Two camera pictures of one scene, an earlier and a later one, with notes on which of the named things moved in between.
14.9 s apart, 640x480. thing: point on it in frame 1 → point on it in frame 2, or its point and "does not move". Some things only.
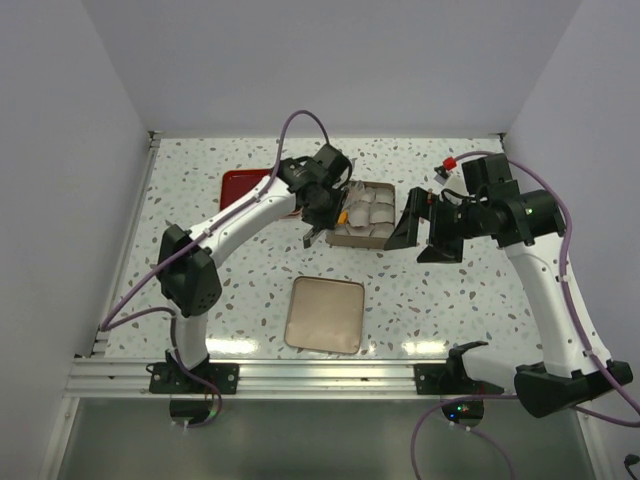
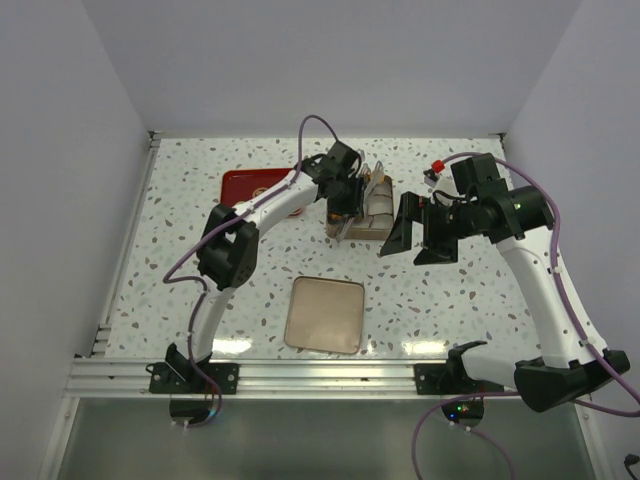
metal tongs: [351, 194] → [370, 176]
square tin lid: [325, 314] does not move
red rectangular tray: [237, 182] does not move
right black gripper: [440, 249] does not move
